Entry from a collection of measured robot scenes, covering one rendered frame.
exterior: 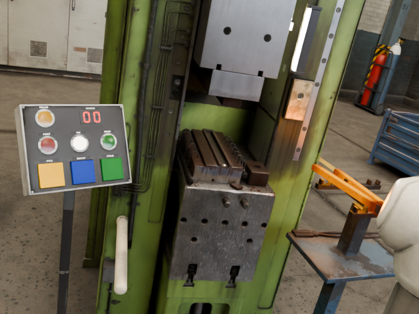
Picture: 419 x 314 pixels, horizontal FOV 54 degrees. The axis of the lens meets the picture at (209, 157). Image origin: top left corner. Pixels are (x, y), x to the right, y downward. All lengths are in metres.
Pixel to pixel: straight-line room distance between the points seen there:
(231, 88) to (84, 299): 1.42
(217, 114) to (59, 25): 4.83
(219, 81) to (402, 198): 1.00
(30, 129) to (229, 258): 0.96
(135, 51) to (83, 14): 5.07
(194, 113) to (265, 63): 0.62
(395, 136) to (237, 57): 4.03
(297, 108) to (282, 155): 0.23
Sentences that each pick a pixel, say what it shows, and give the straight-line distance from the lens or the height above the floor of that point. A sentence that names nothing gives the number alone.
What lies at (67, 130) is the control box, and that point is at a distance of 1.40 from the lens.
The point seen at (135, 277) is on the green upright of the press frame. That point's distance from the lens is 2.07.
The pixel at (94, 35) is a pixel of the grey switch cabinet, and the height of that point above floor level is 0.68.
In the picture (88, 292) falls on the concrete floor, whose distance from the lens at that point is 2.45.
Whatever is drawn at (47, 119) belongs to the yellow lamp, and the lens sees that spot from 1.39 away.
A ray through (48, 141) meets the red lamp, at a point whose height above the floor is 1.10.
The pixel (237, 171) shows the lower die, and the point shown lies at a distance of 1.67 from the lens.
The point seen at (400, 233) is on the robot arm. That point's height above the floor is 1.35.
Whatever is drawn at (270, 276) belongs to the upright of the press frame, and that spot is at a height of 0.34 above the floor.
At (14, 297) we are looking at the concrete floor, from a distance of 2.45.
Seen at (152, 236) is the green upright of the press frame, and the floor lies 0.55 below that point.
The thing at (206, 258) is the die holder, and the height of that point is 0.58.
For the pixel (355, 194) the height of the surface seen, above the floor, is 1.07.
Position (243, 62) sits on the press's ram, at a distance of 1.53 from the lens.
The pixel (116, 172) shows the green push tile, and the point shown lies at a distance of 1.43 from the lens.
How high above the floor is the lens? 1.62
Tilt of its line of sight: 22 degrees down
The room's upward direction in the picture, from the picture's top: 11 degrees clockwise
